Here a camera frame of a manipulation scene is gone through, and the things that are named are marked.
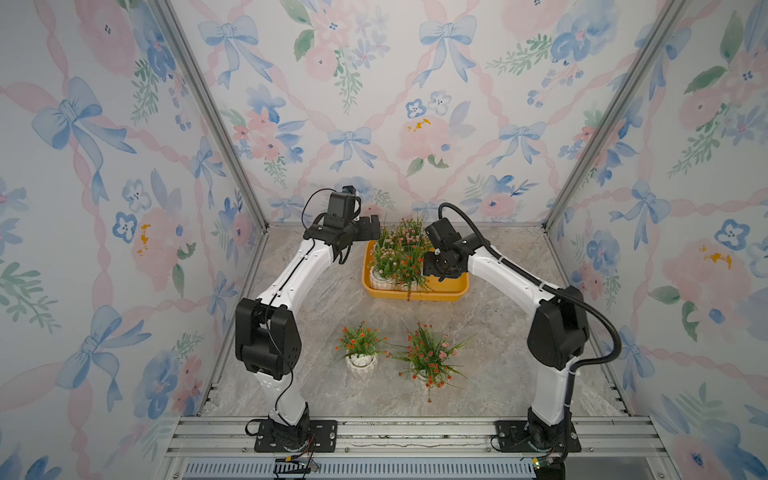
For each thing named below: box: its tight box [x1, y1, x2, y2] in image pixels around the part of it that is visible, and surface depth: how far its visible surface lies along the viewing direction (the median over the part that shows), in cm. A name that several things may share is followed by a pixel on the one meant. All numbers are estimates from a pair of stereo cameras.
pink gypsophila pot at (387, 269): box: [368, 244, 409, 291], surface depth 92 cm
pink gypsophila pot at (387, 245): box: [374, 225, 402, 257], surface depth 97 cm
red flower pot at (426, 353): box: [384, 322, 475, 403], surface depth 74 cm
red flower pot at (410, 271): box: [392, 244, 433, 301], surface depth 92 cm
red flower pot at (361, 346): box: [334, 320, 393, 380], surface depth 81 cm
